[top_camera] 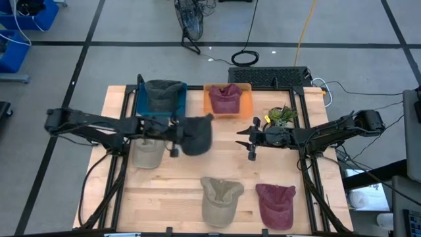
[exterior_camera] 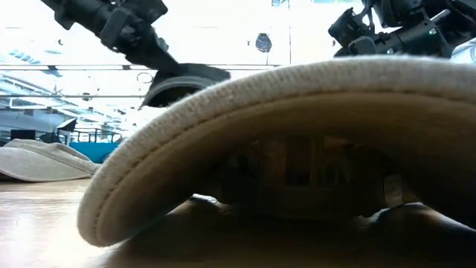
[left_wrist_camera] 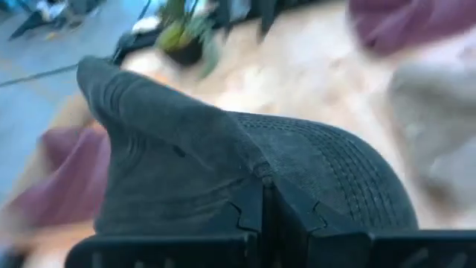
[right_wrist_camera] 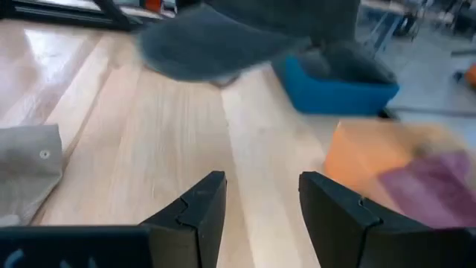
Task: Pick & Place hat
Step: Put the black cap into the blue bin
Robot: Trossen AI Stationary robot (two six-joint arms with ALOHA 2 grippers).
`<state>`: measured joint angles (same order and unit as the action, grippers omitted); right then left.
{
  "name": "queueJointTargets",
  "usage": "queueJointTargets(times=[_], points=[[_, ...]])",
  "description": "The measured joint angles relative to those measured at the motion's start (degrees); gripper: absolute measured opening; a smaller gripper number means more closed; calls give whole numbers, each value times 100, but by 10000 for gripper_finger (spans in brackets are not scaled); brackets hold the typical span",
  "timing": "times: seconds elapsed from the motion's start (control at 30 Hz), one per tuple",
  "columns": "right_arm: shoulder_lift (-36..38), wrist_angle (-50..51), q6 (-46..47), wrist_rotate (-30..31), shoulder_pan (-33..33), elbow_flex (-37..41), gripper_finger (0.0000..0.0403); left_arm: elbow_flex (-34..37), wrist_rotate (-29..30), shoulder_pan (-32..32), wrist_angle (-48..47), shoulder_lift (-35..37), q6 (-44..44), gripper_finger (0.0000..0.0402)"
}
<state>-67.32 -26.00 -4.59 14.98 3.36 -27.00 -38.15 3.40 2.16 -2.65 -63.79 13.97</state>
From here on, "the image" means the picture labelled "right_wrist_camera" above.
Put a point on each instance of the maroon baseball cap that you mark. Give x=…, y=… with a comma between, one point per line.
x=435, y=190

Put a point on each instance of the orange round object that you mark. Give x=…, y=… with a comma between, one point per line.
x=471, y=76

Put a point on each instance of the orange translucent plastic bin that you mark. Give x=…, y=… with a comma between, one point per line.
x=357, y=156

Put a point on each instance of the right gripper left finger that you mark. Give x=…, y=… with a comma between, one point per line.
x=193, y=231

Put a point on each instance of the blue plastic bin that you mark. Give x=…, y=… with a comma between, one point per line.
x=334, y=97

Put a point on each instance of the dark grey baseball cap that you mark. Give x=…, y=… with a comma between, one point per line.
x=208, y=48

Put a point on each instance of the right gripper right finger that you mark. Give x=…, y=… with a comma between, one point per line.
x=353, y=238

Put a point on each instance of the black aluminium table frame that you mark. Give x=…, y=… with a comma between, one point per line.
x=113, y=15

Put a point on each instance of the beige baseball cap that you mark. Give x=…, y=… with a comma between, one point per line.
x=26, y=175

